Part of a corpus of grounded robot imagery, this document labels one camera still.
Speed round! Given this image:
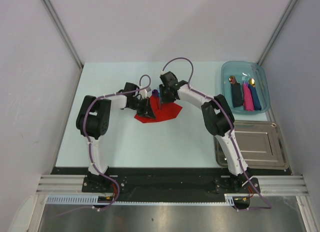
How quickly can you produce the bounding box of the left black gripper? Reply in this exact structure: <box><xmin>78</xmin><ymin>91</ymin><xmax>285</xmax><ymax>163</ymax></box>
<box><xmin>128</xmin><ymin>96</ymin><xmax>156</xmax><ymax>120</ymax></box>

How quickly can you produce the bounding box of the purple metal spoon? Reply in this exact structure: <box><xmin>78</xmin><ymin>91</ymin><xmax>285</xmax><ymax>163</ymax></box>
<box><xmin>152</xmin><ymin>89</ymin><xmax>159</xmax><ymax>98</ymax></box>

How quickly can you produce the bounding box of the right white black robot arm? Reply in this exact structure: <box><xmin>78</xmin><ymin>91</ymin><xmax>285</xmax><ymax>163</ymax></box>
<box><xmin>159</xmin><ymin>71</ymin><xmax>260</xmax><ymax>193</ymax></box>

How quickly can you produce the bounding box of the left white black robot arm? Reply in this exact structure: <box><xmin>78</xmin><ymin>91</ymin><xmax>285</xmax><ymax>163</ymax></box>
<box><xmin>76</xmin><ymin>82</ymin><xmax>156</xmax><ymax>192</ymax></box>

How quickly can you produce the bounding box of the black rolled napkin bundle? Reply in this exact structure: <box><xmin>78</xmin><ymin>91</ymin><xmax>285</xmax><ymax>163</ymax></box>
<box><xmin>229</xmin><ymin>75</ymin><xmax>244</xmax><ymax>108</ymax></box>

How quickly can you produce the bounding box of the pink rolled napkin bundle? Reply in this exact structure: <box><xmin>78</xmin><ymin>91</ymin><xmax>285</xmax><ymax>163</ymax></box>
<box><xmin>242</xmin><ymin>80</ymin><xmax>254</xmax><ymax>111</ymax></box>

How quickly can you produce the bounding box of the navy rolled napkin bundle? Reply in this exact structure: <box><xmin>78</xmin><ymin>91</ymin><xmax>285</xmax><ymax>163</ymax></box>
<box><xmin>249</xmin><ymin>78</ymin><xmax>262</xmax><ymax>111</ymax></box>

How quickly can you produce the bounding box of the blue transparent plastic bin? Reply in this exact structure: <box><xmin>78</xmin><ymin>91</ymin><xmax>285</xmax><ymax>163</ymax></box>
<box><xmin>221</xmin><ymin>61</ymin><xmax>271</xmax><ymax>115</ymax></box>

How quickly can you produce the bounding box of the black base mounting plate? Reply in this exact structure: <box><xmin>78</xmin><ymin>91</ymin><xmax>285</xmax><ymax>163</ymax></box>
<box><xmin>81</xmin><ymin>167</ymin><xmax>261</xmax><ymax>209</ymax></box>

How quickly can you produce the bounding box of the stainless steel tray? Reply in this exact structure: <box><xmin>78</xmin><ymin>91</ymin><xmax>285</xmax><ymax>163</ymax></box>
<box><xmin>214</xmin><ymin>120</ymin><xmax>288</xmax><ymax>171</ymax></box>

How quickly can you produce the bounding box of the white slotted cable duct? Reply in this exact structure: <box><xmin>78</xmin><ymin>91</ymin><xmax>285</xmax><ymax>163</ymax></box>
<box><xmin>46</xmin><ymin>194</ymin><xmax>234</xmax><ymax>206</ymax></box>

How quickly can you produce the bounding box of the aluminium rail profile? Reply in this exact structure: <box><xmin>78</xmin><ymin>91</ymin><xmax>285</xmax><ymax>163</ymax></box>
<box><xmin>36</xmin><ymin>175</ymin><xmax>309</xmax><ymax>196</ymax></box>

